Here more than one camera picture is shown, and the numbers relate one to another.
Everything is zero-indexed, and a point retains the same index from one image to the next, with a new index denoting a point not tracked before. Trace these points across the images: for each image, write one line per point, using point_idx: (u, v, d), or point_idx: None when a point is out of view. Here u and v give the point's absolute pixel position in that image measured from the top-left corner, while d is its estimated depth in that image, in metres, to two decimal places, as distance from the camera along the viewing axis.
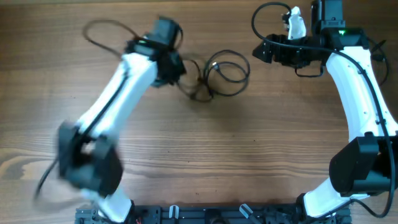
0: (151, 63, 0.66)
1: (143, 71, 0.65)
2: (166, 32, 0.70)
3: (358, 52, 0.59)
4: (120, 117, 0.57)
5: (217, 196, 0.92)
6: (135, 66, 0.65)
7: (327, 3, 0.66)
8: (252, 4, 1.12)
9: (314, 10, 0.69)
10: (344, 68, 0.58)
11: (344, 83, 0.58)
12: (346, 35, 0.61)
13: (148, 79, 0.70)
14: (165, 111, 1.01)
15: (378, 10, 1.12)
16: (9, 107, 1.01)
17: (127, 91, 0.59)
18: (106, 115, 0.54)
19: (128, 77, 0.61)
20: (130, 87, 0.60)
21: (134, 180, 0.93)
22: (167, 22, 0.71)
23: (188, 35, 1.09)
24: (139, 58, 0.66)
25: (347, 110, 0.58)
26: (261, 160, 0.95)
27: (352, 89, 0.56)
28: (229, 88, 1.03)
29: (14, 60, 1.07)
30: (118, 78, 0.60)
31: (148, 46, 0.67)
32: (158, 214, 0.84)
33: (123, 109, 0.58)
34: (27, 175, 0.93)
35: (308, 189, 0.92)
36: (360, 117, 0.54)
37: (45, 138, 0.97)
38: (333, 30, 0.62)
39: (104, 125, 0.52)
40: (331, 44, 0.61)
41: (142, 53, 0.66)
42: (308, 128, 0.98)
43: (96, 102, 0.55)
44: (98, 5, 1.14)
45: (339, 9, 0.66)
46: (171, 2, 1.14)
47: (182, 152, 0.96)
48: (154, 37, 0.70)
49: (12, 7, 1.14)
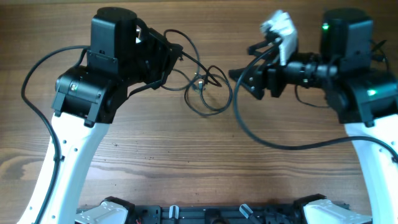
0: (99, 101, 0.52)
1: (81, 147, 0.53)
2: (110, 40, 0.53)
3: (389, 127, 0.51)
4: (66, 207, 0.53)
5: (217, 196, 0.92)
6: (69, 141, 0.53)
7: (349, 32, 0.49)
8: (253, 4, 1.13)
9: (326, 35, 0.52)
10: (375, 153, 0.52)
11: (372, 163, 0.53)
12: (375, 95, 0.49)
13: (98, 136, 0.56)
14: (165, 111, 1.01)
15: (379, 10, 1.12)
16: (8, 107, 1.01)
17: (63, 184, 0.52)
18: (45, 214, 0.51)
19: (63, 158, 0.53)
20: (66, 177, 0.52)
21: (134, 180, 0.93)
22: (109, 22, 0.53)
23: (188, 35, 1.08)
24: (74, 122, 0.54)
25: (372, 190, 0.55)
26: (261, 160, 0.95)
27: (386, 182, 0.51)
28: (221, 104, 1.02)
29: (13, 60, 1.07)
30: (51, 161, 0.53)
31: (87, 86, 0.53)
32: (158, 214, 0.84)
33: (73, 190, 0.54)
34: (26, 175, 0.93)
35: (309, 189, 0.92)
36: (392, 215, 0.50)
37: (45, 138, 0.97)
38: (356, 84, 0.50)
39: (51, 216, 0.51)
40: (354, 106, 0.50)
41: (86, 88, 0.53)
42: (308, 128, 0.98)
43: (38, 191, 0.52)
44: (97, 4, 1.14)
45: (364, 37, 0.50)
46: (172, 2, 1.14)
47: (182, 152, 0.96)
48: (97, 53, 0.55)
49: (12, 7, 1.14)
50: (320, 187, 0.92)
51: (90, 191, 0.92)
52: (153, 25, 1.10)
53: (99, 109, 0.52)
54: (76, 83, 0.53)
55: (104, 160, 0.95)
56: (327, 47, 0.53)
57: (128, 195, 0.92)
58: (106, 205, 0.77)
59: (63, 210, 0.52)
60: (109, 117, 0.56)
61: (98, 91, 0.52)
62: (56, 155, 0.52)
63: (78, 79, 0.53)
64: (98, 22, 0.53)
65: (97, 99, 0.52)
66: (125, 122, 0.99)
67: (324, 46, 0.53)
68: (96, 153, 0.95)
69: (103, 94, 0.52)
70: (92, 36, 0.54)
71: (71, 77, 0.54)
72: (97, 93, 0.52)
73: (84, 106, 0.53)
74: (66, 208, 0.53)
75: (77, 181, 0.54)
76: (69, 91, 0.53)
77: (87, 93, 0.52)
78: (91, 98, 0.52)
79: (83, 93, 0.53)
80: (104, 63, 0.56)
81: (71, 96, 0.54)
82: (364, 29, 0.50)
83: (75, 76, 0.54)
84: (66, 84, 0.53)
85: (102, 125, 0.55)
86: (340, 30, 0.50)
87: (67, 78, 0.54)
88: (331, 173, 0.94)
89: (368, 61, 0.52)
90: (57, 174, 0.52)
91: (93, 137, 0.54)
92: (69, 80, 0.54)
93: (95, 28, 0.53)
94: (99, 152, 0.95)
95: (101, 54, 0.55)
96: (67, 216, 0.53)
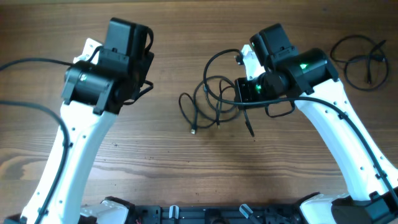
0: (109, 89, 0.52)
1: (89, 133, 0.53)
2: (125, 39, 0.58)
3: (329, 89, 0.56)
4: (74, 193, 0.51)
5: (217, 196, 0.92)
6: (78, 128, 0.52)
7: (267, 37, 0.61)
8: (252, 4, 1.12)
9: (256, 49, 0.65)
10: (322, 115, 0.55)
11: (326, 128, 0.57)
12: (307, 68, 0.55)
13: (106, 126, 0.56)
14: (165, 111, 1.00)
15: (379, 10, 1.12)
16: (8, 107, 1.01)
17: (71, 169, 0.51)
18: (51, 200, 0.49)
19: (70, 145, 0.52)
20: (76, 162, 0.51)
21: (134, 180, 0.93)
22: (126, 24, 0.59)
23: (188, 35, 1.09)
24: (84, 111, 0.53)
25: (336, 155, 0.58)
26: (261, 160, 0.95)
27: (342, 143, 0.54)
28: (227, 106, 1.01)
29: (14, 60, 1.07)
30: (59, 148, 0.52)
31: (97, 77, 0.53)
32: (158, 215, 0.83)
33: (79, 177, 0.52)
34: (27, 175, 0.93)
35: (309, 189, 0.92)
36: (359, 175, 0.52)
37: (45, 138, 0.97)
38: (291, 65, 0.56)
39: (59, 200, 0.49)
40: (294, 84, 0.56)
41: (95, 78, 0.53)
42: (308, 128, 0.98)
43: (45, 176, 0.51)
44: (97, 5, 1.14)
45: (282, 37, 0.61)
46: (171, 2, 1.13)
47: (182, 152, 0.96)
48: (109, 50, 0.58)
49: (12, 7, 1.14)
50: (321, 187, 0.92)
51: (90, 191, 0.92)
52: (153, 25, 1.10)
53: (107, 99, 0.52)
54: (85, 73, 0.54)
55: (104, 160, 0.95)
56: (261, 55, 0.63)
57: (128, 195, 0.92)
58: (107, 203, 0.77)
59: (70, 196, 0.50)
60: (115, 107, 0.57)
61: (107, 80, 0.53)
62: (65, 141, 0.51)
63: (87, 70, 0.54)
64: (114, 24, 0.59)
65: (107, 88, 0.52)
66: (125, 122, 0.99)
67: (259, 56, 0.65)
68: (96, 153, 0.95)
69: (112, 83, 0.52)
70: (106, 35, 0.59)
71: (82, 69, 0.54)
72: (106, 83, 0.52)
73: (94, 95, 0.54)
74: (73, 196, 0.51)
75: (83, 169, 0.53)
76: (79, 81, 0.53)
77: (96, 82, 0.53)
78: (100, 88, 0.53)
79: (92, 84, 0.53)
80: (114, 60, 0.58)
81: (79, 86, 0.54)
82: (278, 32, 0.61)
83: (84, 67, 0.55)
84: (76, 75, 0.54)
85: (110, 114, 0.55)
86: (261, 37, 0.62)
87: (76, 70, 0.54)
88: (331, 173, 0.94)
89: (296, 52, 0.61)
90: (65, 159, 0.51)
91: (102, 124, 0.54)
92: (79, 71, 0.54)
93: (111, 30, 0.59)
94: (99, 152, 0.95)
95: (113, 52, 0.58)
96: (74, 202, 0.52)
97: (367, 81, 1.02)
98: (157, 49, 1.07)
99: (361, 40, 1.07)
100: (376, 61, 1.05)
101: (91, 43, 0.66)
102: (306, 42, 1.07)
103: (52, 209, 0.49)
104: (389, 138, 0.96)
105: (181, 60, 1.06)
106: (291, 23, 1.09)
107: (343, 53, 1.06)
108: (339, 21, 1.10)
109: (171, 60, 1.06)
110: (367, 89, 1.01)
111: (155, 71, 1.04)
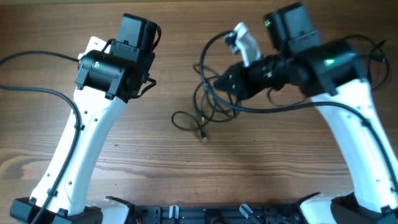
0: (122, 73, 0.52)
1: (100, 117, 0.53)
2: (137, 32, 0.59)
3: (352, 90, 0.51)
4: (83, 175, 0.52)
5: (217, 196, 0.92)
6: (89, 111, 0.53)
7: (287, 18, 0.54)
8: (253, 4, 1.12)
9: (271, 30, 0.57)
10: (343, 119, 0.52)
11: (345, 132, 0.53)
12: (334, 63, 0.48)
13: (115, 112, 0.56)
14: (165, 111, 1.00)
15: (379, 10, 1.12)
16: (8, 107, 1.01)
17: (82, 152, 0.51)
18: (61, 182, 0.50)
19: (82, 127, 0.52)
20: (86, 145, 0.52)
21: (134, 180, 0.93)
22: (138, 18, 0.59)
23: (188, 35, 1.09)
24: (96, 95, 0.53)
25: (352, 160, 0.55)
26: (261, 160, 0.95)
27: (362, 152, 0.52)
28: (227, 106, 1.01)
29: (13, 60, 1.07)
30: (71, 129, 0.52)
31: (110, 62, 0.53)
32: (158, 215, 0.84)
33: (89, 160, 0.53)
34: (27, 175, 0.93)
35: (308, 189, 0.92)
36: (374, 186, 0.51)
37: (45, 138, 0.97)
38: (314, 57, 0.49)
39: (69, 182, 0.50)
40: (317, 78, 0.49)
41: (107, 66, 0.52)
42: (308, 128, 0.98)
43: (56, 157, 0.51)
44: (97, 5, 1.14)
45: (301, 20, 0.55)
46: (172, 2, 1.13)
47: (182, 152, 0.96)
48: (120, 42, 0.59)
49: (12, 7, 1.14)
50: (321, 187, 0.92)
51: (90, 191, 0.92)
52: None
53: (119, 87, 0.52)
54: (99, 60, 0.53)
55: (104, 160, 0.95)
56: (277, 38, 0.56)
57: (128, 195, 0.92)
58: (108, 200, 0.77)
59: (79, 178, 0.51)
60: (126, 95, 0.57)
61: (121, 65, 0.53)
62: (77, 124, 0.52)
63: (100, 58, 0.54)
64: (127, 18, 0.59)
65: (120, 71, 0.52)
66: (125, 122, 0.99)
67: (274, 39, 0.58)
68: None
69: (125, 68, 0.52)
70: (119, 28, 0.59)
71: (94, 56, 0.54)
72: (118, 70, 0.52)
73: (106, 81, 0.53)
74: (83, 178, 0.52)
75: (93, 153, 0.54)
76: (92, 66, 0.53)
77: (110, 66, 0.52)
78: (112, 76, 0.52)
79: (104, 71, 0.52)
80: (124, 52, 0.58)
81: (92, 73, 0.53)
82: (298, 15, 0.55)
83: (97, 54, 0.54)
84: (88, 61, 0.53)
85: (120, 101, 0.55)
86: (279, 17, 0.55)
87: (89, 56, 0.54)
88: (331, 173, 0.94)
89: (318, 40, 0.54)
90: (77, 141, 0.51)
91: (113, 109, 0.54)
92: (92, 58, 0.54)
93: (124, 23, 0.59)
94: None
95: (125, 44, 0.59)
96: (83, 185, 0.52)
97: None
98: (157, 49, 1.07)
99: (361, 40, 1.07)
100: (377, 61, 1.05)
101: (96, 42, 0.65)
102: None
103: (61, 190, 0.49)
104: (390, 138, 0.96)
105: (180, 60, 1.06)
106: None
107: None
108: (339, 20, 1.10)
109: (171, 60, 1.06)
110: None
111: (155, 71, 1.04)
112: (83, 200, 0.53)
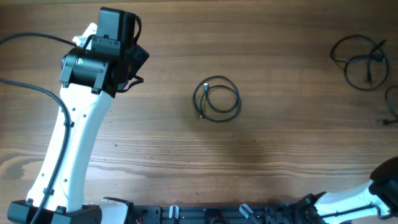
0: (106, 66, 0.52)
1: (89, 112, 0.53)
2: (115, 25, 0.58)
3: None
4: (78, 172, 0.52)
5: (217, 196, 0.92)
6: (78, 108, 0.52)
7: None
8: (253, 4, 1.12)
9: None
10: None
11: None
12: None
13: (104, 107, 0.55)
14: (165, 111, 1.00)
15: (380, 10, 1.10)
16: (8, 107, 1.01)
17: (74, 149, 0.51)
18: (56, 180, 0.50)
19: (71, 125, 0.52)
20: (77, 142, 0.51)
21: (134, 180, 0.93)
22: (115, 11, 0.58)
23: (188, 35, 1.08)
24: (83, 91, 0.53)
25: None
26: (261, 160, 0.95)
27: None
28: (227, 106, 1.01)
29: (14, 60, 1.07)
30: (61, 127, 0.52)
31: (93, 57, 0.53)
32: (158, 215, 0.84)
33: (83, 156, 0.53)
34: (27, 175, 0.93)
35: (309, 189, 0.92)
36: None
37: (45, 138, 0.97)
38: None
39: (64, 179, 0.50)
40: None
41: (91, 61, 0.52)
42: (308, 128, 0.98)
43: (49, 157, 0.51)
44: (98, 5, 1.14)
45: None
46: (172, 2, 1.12)
47: (182, 152, 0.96)
48: (101, 37, 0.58)
49: (12, 7, 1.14)
50: (321, 188, 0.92)
51: (90, 191, 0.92)
52: (153, 25, 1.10)
53: (104, 81, 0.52)
54: (81, 56, 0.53)
55: (104, 160, 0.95)
56: None
57: (128, 195, 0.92)
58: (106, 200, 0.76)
59: (75, 175, 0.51)
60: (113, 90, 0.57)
61: (104, 59, 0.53)
62: (66, 121, 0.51)
63: (83, 54, 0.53)
64: (104, 12, 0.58)
65: (104, 65, 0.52)
66: (125, 122, 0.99)
67: None
68: (96, 153, 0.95)
69: (108, 61, 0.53)
70: (97, 23, 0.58)
71: (77, 53, 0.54)
72: (101, 65, 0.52)
73: (90, 76, 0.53)
74: (78, 175, 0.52)
75: (86, 149, 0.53)
76: (75, 63, 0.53)
77: (93, 61, 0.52)
78: (96, 71, 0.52)
79: (88, 67, 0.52)
80: (106, 46, 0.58)
81: (76, 70, 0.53)
82: None
83: (79, 51, 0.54)
84: (71, 58, 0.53)
85: (107, 95, 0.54)
86: None
87: (72, 53, 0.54)
88: (331, 173, 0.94)
89: None
90: (67, 139, 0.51)
91: (102, 104, 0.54)
92: (74, 55, 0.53)
93: (101, 17, 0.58)
94: (98, 152, 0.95)
95: (105, 38, 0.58)
96: (79, 182, 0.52)
97: (367, 81, 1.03)
98: (157, 49, 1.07)
99: (361, 40, 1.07)
100: (377, 61, 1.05)
101: (94, 28, 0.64)
102: (306, 43, 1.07)
103: (58, 188, 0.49)
104: (388, 138, 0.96)
105: (180, 60, 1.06)
106: (291, 23, 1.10)
107: (343, 53, 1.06)
108: (339, 20, 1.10)
109: (171, 60, 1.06)
110: (367, 89, 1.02)
111: (155, 71, 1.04)
112: (81, 196, 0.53)
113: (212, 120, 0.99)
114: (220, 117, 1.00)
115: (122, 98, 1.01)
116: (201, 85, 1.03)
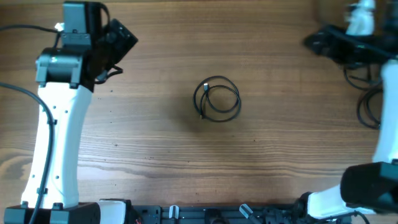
0: (81, 61, 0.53)
1: (70, 108, 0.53)
2: (81, 18, 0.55)
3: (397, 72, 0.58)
4: (69, 168, 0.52)
5: (217, 196, 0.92)
6: (58, 106, 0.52)
7: None
8: (253, 4, 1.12)
9: None
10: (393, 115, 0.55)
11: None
12: None
13: (84, 102, 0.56)
14: (165, 111, 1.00)
15: None
16: (8, 107, 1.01)
17: (60, 147, 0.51)
18: (48, 178, 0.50)
19: (54, 123, 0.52)
20: (61, 139, 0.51)
21: (134, 180, 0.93)
22: (78, 3, 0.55)
23: (188, 35, 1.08)
24: (62, 88, 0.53)
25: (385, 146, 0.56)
26: (260, 160, 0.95)
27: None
28: (227, 106, 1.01)
29: (13, 60, 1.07)
30: (45, 127, 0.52)
31: (66, 53, 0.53)
32: (158, 215, 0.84)
33: (69, 152, 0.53)
34: (27, 175, 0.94)
35: (309, 189, 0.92)
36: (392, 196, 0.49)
37: None
38: None
39: (56, 177, 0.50)
40: None
41: (64, 58, 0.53)
42: (308, 129, 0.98)
43: (35, 158, 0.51)
44: None
45: None
46: (172, 1, 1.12)
47: (182, 152, 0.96)
48: (69, 33, 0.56)
49: (12, 7, 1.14)
50: (320, 187, 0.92)
51: (90, 191, 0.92)
52: (153, 25, 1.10)
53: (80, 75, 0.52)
54: (55, 55, 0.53)
55: (104, 161, 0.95)
56: None
57: (129, 195, 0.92)
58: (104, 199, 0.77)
59: (66, 170, 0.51)
60: (90, 84, 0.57)
61: (78, 54, 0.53)
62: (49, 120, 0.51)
63: (55, 53, 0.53)
64: (68, 5, 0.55)
65: (79, 60, 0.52)
66: (125, 122, 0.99)
67: None
68: (96, 153, 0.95)
69: (82, 56, 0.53)
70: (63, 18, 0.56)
71: (50, 52, 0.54)
72: (76, 60, 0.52)
73: (64, 71, 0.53)
74: (69, 170, 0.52)
75: (72, 144, 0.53)
76: (49, 62, 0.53)
77: (67, 57, 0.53)
78: (71, 66, 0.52)
79: (63, 64, 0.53)
80: (77, 43, 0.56)
81: (52, 68, 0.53)
82: None
83: (52, 50, 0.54)
84: (46, 58, 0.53)
85: (86, 89, 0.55)
86: None
87: (45, 53, 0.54)
88: (331, 173, 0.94)
89: None
90: (53, 137, 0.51)
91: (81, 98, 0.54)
92: (46, 54, 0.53)
93: (64, 11, 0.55)
94: (98, 153, 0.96)
95: (74, 34, 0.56)
96: (71, 177, 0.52)
97: None
98: (157, 50, 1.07)
99: None
100: None
101: None
102: None
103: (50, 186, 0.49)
104: None
105: (180, 60, 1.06)
106: (291, 23, 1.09)
107: None
108: None
109: (171, 60, 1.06)
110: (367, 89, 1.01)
111: (155, 71, 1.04)
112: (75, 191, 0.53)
113: (212, 121, 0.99)
114: (221, 117, 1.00)
115: (122, 98, 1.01)
116: (201, 85, 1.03)
